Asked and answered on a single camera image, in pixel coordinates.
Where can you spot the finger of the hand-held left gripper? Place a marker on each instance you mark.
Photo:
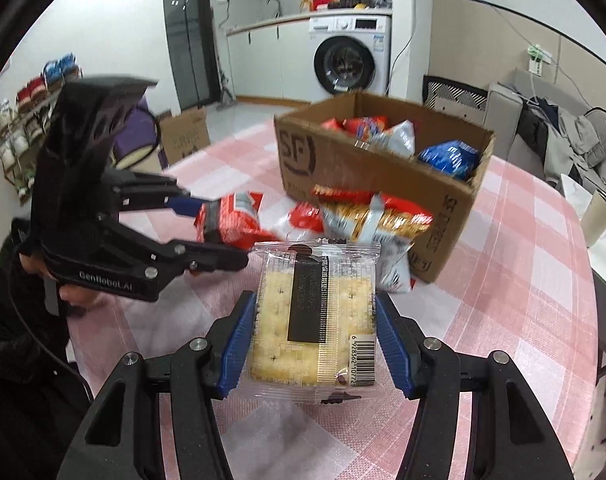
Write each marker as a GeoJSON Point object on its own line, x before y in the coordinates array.
{"type": "Point", "coordinates": [188, 207]}
{"type": "Point", "coordinates": [218, 259]}

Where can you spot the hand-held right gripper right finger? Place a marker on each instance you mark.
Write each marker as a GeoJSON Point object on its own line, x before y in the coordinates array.
{"type": "Point", "coordinates": [394, 350]}

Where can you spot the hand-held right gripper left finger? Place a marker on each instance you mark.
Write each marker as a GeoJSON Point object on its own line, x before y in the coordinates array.
{"type": "Point", "coordinates": [237, 347]}

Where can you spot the red snack packet white label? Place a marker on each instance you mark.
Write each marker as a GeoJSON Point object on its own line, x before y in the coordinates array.
{"type": "Point", "coordinates": [235, 220]}

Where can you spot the clear cracker packet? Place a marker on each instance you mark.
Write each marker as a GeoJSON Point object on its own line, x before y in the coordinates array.
{"type": "Point", "coordinates": [313, 320]}

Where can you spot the white packet with red label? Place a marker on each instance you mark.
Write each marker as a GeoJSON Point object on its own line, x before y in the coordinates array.
{"type": "Point", "coordinates": [303, 220]}

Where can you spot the orange and silver snack packet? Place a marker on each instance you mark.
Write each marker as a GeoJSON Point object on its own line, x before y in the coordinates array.
{"type": "Point", "coordinates": [378, 222]}

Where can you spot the brown cardboard box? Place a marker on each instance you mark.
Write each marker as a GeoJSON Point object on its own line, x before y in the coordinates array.
{"type": "Point", "coordinates": [343, 170]}

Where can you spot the red and blue snack packet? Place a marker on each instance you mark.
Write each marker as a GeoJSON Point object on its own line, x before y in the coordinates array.
{"type": "Point", "coordinates": [372, 125]}

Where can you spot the grey patterned snack packet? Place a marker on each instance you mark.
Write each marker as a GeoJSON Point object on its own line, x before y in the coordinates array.
{"type": "Point", "coordinates": [399, 139]}

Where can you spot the person's left forearm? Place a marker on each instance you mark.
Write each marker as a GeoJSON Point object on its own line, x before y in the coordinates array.
{"type": "Point", "coordinates": [18, 385]}

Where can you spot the person's left hand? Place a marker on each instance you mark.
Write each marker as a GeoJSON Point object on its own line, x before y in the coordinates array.
{"type": "Point", "coordinates": [75, 300]}

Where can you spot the metal shoe rack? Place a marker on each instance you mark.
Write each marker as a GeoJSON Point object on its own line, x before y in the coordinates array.
{"type": "Point", "coordinates": [13, 157]}

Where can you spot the purple bag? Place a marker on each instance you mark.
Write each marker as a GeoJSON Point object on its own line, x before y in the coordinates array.
{"type": "Point", "coordinates": [138, 130]}

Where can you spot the small cardboard box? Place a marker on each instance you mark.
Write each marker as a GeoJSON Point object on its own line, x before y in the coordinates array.
{"type": "Point", "coordinates": [183, 135]}

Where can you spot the rows of sneakers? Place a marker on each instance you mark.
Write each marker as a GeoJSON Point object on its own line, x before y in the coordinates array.
{"type": "Point", "coordinates": [38, 87]}

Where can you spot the pink checkered tablecloth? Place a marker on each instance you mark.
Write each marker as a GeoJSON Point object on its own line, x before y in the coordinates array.
{"type": "Point", "coordinates": [483, 310]}

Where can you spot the dark glass door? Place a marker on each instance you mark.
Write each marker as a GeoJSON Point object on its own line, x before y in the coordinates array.
{"type": "Point", "coordinates": [188, 35]}

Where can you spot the white kitchen cabinet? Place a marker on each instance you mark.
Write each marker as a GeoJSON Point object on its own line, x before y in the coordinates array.
{"type": "Point", "coordinates": [268, 60]}

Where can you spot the metal faucet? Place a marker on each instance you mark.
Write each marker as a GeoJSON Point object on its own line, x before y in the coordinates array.
{"type": "Point", "coordinates": [278, 6]}

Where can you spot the white washing machine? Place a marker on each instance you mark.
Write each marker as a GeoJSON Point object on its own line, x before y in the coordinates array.
{"type": "Point", "coordinates": [378, 77]}

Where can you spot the beige cup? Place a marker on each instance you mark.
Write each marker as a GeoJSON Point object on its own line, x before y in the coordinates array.
{"type": "Point", "coordinates": [598, 220]}

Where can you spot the red box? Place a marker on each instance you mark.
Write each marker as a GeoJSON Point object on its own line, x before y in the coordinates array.
{"type": "Point", "coordinates": [324, 2]}

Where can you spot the grey sofa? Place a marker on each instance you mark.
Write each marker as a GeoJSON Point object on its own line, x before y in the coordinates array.
{"type": "Point", "coordinates": [503, 125]}

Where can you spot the dark clothes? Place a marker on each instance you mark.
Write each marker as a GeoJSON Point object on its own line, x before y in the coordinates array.
{"type": "Point", "coordinates": [535, 140]}

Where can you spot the black and white patterned panel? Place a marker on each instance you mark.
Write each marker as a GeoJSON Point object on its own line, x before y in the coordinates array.
{"type": "Point", "coordinates": [455, 97]}

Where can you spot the grey jacket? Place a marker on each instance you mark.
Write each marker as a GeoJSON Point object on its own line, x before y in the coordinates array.
{"type": "Point", "coordinates": [578, 142]}

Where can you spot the grey pillow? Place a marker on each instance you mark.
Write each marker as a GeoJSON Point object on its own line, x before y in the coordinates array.
{"type": "Point", "coordinates": [605, 132]}

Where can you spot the green and white power strip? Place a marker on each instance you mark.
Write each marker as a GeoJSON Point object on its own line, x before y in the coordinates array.
{"type": "Point", "coordinates": [539, 60]}

